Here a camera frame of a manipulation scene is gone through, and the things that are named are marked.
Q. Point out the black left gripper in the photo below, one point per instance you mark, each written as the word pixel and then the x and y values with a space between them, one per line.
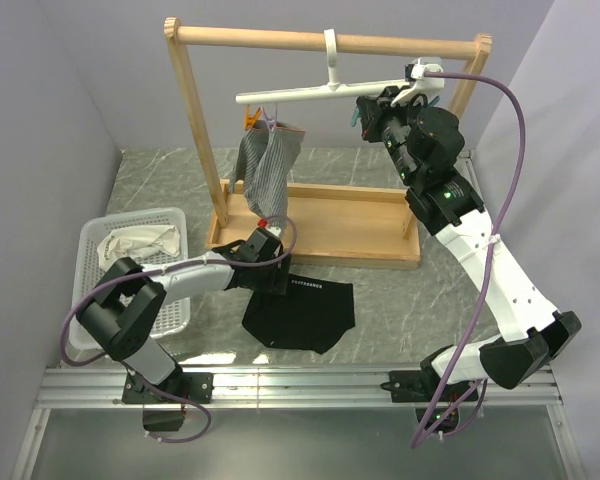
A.
pixel 277 283

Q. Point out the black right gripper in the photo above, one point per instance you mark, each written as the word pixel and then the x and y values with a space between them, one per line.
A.
pixel 376 110

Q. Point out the black underwear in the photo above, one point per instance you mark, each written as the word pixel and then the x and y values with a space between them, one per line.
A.
pixel 312 315

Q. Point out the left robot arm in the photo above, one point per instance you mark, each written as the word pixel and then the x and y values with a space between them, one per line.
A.
pixel 121 310

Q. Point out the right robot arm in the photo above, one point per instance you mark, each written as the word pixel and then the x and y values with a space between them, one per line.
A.
pixel 423 142

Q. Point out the white plastic hanger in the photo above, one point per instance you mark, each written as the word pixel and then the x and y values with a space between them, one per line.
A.
pixel 334 88

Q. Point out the grey striped underwear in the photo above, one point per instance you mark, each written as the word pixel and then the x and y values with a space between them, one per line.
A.
pixel 265 158

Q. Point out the purple clothes peg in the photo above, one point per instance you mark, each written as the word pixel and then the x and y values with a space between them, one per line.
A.
pixel 270 117

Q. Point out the white plastic basket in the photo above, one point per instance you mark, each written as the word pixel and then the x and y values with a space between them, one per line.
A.
pixel 173 318

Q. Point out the wooden clothes rack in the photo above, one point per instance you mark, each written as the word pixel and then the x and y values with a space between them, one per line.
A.
pixel 337 225

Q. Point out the orange clothes peg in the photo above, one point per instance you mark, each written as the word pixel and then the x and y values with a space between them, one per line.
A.
pixel 251 117

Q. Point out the white cloth in basket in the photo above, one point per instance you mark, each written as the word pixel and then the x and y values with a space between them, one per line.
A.
pixel 138 242

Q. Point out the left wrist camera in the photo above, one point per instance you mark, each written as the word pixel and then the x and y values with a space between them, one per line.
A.
pixel 267 230

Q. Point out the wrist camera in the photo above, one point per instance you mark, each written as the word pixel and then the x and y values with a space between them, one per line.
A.
pixel 417 81
pixel 267 230

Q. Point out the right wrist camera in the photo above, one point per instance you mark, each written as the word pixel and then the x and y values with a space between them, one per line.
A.
pixel 417 81

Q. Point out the aluminium rail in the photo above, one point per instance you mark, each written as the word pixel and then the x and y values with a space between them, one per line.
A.
pixel 233 387

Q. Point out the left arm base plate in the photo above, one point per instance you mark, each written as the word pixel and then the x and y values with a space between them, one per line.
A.
pixel 195 387

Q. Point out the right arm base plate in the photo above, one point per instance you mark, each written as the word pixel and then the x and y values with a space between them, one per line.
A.
pixel 411 386

